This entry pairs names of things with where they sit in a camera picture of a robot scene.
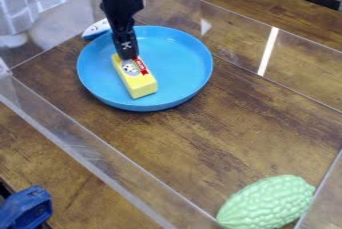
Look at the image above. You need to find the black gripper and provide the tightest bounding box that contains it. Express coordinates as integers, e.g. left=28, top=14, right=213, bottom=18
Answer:
left=102, top=0, right=145, bottom=60

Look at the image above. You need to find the blue round tray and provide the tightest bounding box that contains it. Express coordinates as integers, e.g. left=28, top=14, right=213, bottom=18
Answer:
left=76, top=26, right=214, bottom=112

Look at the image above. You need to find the yellow butter box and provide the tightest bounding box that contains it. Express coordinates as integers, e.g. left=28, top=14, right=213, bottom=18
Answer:
left=113, top=53, right=158, bottom=99

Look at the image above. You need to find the white and blue toy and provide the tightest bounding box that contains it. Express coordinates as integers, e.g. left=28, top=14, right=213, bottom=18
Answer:
left=82, top=19, right=111, bottom=40

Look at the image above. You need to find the green bitter gourd toy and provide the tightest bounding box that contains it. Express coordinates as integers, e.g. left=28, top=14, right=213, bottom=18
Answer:
left=217, top=175, right=316, bottom=229

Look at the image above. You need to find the clear acrylic enclosure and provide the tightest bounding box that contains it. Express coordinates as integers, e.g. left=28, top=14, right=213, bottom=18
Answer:
left=0, top=0, right=342, bottom=229

